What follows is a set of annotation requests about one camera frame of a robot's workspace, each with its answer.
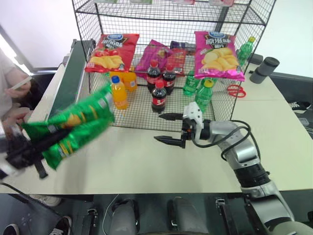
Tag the person's hand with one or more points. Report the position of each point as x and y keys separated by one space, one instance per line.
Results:
x=19 y=91

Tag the green soda bottle yellow cap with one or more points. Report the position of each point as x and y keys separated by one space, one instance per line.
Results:
x=245 y=50
x=204 y=96

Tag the white smartphone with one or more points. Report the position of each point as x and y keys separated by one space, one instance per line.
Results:
x=20 y=83

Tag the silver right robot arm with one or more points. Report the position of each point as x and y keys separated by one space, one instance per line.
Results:
x=247 y=151

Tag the green conveyor belt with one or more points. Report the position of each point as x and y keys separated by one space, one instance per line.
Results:
x=71 y=76

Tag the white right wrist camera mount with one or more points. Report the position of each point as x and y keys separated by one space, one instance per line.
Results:
x=194 y=113

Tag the green snack pack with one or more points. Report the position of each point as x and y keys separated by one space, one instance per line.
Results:
x=106 y=1

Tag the large pink potato chips bag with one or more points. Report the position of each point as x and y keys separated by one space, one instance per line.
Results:
x=217 y=56

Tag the person in white shirt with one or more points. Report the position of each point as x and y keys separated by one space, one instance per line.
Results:
x=6 y=80

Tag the small magenta chips bag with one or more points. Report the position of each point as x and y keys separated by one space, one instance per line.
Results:
x=152 y=57

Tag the red potato chips bag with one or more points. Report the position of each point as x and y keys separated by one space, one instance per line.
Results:
x=111 y=51

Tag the grey cylindrical case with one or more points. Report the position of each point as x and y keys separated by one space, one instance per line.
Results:
x=264 y=69

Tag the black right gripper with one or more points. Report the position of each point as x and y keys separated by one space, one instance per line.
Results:
x=188 y=131

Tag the cola bottle red cap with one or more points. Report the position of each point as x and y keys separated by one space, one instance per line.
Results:
x=153 y=74
x=159 y=98
x=169 y=80

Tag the black sneaker white laces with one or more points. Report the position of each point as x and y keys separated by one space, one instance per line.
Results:
x=299 y=106

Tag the dark purple snack pack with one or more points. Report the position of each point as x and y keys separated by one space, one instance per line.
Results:
x=181 y=44

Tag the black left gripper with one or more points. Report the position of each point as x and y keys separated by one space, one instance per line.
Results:
x=19 y=151

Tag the pink snack pack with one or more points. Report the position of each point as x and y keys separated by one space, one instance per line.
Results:
x=221 y=2

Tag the dark rounded shape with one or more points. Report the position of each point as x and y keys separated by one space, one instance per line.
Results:
x=124 y=218
x=185 y=215

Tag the black sneaker white sole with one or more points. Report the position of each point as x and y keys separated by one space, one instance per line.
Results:
x=62 y=225

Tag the orange soda bottle blue cap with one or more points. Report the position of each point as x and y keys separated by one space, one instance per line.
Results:
x=119 y=94

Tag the green potato chips bag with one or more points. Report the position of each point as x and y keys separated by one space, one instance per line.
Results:
x=80 y=115

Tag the small red chips bag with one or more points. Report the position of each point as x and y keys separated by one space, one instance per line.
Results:
x=178 y=60

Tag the red scissors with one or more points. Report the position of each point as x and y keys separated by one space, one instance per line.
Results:
x=236 y=91

